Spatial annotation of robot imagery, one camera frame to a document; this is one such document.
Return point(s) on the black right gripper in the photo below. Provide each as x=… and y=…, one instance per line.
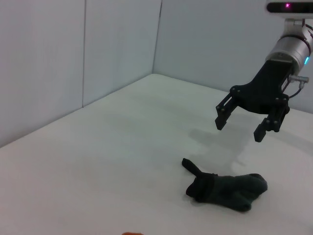
x=266, y=93

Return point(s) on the dark grey sock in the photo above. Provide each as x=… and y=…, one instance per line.
x=225, y=188

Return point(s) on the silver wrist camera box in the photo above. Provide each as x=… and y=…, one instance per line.
x=288, y=6

